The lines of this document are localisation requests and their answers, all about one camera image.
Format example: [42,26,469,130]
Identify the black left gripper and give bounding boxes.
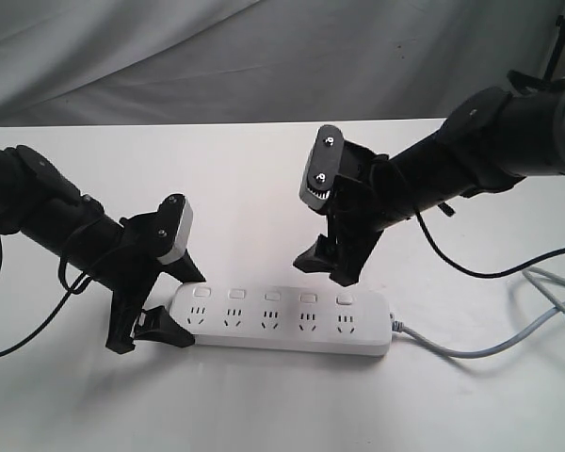
[105,193,206,355]

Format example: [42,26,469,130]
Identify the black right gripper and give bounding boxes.
[293,140,389,286]

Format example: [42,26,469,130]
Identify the white five-outlet power strip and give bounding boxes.
[169,283,392,358]

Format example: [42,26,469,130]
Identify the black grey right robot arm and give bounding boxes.
[294,71,565,287]

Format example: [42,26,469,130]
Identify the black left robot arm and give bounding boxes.
[0,145,205,354]

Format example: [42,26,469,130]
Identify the grey backdrop cloth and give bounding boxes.
[0,1,565,126]

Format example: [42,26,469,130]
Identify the black tripod stand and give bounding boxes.
[541,8,565,81]

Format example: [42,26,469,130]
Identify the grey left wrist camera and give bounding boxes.
[156,194,194,266]

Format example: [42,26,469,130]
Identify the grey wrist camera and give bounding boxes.
[156,194,194,266]
[299,124,345,212]

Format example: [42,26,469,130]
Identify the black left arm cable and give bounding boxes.
[0,192,137,362]

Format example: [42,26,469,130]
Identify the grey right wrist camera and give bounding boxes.
[299,124,345,212]

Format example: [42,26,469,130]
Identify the grey power cable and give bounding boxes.
[388,266,565,364]

